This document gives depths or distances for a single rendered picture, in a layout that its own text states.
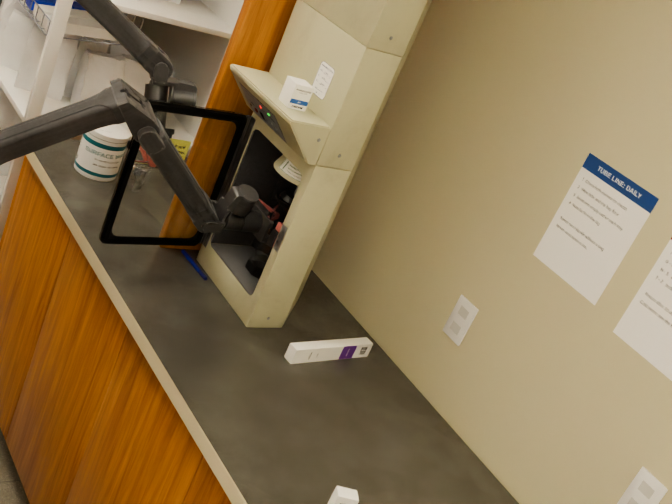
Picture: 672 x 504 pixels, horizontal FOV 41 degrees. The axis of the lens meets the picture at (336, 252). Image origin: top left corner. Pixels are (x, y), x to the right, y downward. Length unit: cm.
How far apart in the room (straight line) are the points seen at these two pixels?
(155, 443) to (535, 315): 93
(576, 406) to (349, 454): 52
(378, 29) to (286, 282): 68
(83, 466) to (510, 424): 111
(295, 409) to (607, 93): 100
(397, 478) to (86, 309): 97
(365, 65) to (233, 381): 78
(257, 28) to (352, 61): 35
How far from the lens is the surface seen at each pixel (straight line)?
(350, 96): 208
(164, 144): 197
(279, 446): 197
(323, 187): 217
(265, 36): 236
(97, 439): 244
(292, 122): 203
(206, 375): 208
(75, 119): 188
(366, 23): 207
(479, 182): 233
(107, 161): 277
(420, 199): 247
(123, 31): 227
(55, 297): 270
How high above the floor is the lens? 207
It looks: 23 degrees down
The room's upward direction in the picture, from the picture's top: 25 degrees clockwise
